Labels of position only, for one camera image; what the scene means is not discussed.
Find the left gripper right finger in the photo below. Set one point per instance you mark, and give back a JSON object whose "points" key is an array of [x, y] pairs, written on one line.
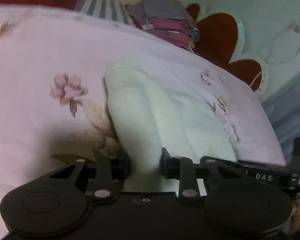
{"points": [[183, 170]]}

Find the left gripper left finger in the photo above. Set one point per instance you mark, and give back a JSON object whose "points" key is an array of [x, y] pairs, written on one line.
{"points": [[106, 178]]}

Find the white small garment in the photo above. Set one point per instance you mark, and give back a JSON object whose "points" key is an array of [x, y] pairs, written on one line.
{"points": [[148, 117]]}

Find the pile of folded clothes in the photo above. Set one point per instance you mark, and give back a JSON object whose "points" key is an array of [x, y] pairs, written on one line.
{"points": [[167, 20]]}

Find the person's right hand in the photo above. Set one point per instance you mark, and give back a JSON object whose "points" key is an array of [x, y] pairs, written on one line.
{"points": [[295, 217]]}

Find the pink floral bed cover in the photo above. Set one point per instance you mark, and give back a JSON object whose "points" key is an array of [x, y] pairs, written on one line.
{"points": [[53, 94]]}

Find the red and white headboard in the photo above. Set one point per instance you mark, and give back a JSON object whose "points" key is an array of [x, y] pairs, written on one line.
{"points": [[222, 39]]}

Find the grey striped mattress sheet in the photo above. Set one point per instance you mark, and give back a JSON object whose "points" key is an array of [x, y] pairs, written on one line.
{"points": [[111, 10]]}

